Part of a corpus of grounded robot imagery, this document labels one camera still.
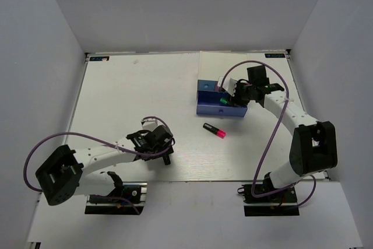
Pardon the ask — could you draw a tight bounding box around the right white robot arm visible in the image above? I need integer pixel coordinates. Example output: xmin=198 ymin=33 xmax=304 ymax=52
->
xmin=235 ymin=64 xmax=338 ymax=202

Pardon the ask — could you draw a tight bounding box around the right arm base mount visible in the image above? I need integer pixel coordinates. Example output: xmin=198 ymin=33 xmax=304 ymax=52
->
xmin=237 ymin=184 xmax=300 ymax=217

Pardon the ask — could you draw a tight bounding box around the orange cap highlighter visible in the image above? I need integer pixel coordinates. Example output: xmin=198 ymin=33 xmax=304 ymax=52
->
xmin=162 ymin=154 xmax=171 ymax=166

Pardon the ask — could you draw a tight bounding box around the pink cap highlighter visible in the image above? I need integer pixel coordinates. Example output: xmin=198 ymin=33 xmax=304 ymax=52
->
xmin=203 ymin=123 xmax=226 ymax=139

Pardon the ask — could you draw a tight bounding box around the white drawer organizer box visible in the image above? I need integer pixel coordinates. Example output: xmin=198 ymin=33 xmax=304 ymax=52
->
xmin=198 ymin=51 xmax=249 ymax=81

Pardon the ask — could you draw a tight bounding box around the green cap highlighter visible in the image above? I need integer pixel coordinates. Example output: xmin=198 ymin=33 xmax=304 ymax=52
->
xmin=220 ymin=97 xmax=235 ymax=107

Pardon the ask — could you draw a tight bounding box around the corner label sticker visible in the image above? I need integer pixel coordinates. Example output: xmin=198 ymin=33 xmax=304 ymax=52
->
xmin=265 ymin=53 xmax=286 ymax=58
xmin=89 ymin=56 xmax=110 ymax=62

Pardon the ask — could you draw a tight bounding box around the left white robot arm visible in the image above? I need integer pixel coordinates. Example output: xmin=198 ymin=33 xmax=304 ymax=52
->
xmin=35 ymin=125 xmax=175 ymax=206

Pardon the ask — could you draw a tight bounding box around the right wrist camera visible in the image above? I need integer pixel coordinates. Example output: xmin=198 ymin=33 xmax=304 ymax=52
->
xmin=217 ymin=76 xmax=238 ymax=97

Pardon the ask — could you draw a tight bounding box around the right corner label sticker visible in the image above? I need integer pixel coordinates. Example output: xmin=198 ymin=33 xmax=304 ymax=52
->
xmin=265 ymin=53 xmax=286 ymax=58

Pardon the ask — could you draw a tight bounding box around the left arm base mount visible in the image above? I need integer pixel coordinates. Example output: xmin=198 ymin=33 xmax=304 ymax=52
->
xmin=85 ymin=183 xmax=147 ymax=216

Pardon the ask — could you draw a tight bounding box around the small light blue drawer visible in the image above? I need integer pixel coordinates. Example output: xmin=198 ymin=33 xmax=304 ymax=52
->
xmin=198 ymin=79 xmax=217 ymax=92

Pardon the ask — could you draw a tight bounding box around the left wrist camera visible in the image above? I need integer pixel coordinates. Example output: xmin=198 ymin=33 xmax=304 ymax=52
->
xmin=140 ymin=118 xmax=158 ymax=131

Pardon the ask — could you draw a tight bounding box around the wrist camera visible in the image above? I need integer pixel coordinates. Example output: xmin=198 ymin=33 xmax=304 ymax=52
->
xmin=217 ymin=76 xmax=238 ymax=97
xmin=140 ymin=118 xmax=158 ymax=131

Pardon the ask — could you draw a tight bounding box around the pink drawer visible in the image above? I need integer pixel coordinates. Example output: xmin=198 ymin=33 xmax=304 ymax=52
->
xmin=215 ymin=83 xmax=223 ymax=92

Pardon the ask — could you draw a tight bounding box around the wide blue bottom drawer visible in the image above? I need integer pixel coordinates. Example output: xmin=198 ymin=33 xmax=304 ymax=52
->
xmin=196 ymin=90 xmax=247 ymax=117

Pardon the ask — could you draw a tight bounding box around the left corner label sticker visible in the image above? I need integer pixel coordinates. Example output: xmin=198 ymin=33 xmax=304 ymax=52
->
xmin=89 ymin=56 xmax=110 ymax=62

